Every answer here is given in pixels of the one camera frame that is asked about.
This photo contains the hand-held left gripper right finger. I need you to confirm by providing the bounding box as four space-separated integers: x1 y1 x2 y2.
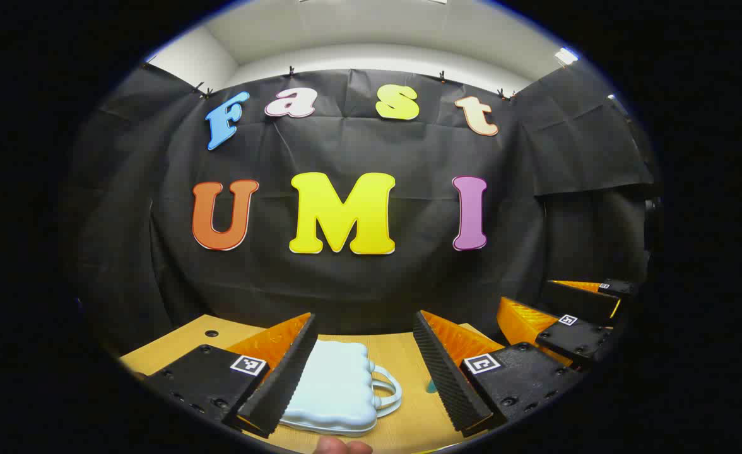
413 309 585 438

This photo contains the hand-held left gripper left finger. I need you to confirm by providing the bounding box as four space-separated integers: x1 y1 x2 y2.
132 312 319 440

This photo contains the pale blue suitcase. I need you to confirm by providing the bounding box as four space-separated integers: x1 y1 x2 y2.
280 340 403 437

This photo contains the black backdrop cloth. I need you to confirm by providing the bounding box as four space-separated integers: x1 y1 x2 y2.
62 60 662 373

